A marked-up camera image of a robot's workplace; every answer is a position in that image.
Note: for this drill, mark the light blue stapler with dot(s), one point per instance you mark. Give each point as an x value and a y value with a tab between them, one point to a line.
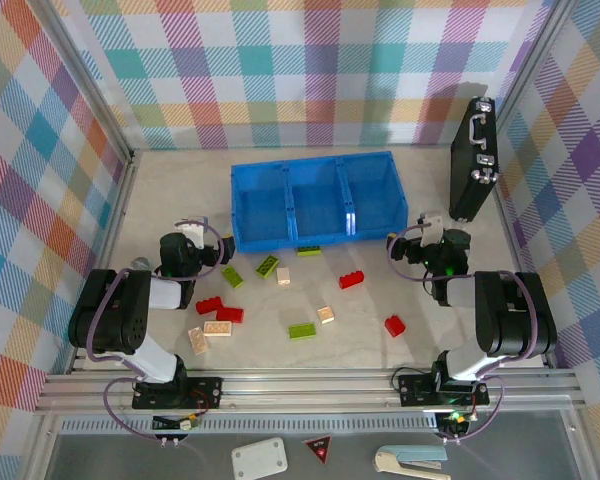
410	457

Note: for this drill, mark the small white lego brick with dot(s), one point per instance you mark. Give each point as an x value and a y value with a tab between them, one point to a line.
326	315
283	276

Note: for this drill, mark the black briefcase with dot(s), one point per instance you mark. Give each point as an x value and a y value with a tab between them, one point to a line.
467	165

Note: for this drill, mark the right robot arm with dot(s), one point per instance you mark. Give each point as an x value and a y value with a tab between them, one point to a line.
515	320

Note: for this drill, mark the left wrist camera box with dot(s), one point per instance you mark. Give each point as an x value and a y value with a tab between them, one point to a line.
192	227

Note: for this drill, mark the white plastic plate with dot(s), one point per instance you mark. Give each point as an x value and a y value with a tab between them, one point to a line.
258	457

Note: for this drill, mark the red triangle button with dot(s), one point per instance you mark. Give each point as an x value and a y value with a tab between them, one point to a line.
319	447

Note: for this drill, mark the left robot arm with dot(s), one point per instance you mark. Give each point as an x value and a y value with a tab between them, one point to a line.
110	310

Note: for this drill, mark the blue three-compartment bin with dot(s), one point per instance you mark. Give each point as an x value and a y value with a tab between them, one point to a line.
265	215

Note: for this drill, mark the aluminium extrusion frame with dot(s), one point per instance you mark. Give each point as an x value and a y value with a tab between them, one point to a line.
305	390

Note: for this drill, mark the green lego brick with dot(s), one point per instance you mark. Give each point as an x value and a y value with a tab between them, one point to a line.
301	331
268	266
310	250
232	277

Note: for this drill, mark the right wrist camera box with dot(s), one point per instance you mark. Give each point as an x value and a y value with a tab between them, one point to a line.
432	227

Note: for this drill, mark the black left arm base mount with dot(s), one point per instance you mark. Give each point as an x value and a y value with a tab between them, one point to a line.
200	392

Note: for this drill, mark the small red lego brick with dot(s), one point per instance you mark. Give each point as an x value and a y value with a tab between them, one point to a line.
394	326

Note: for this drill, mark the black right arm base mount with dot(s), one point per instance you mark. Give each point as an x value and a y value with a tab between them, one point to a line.
415	390

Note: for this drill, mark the long white lego brick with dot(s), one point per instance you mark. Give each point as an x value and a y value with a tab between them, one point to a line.
217	328
196	341

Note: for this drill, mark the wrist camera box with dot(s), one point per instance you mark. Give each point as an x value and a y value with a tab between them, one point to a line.
192	227
432	227

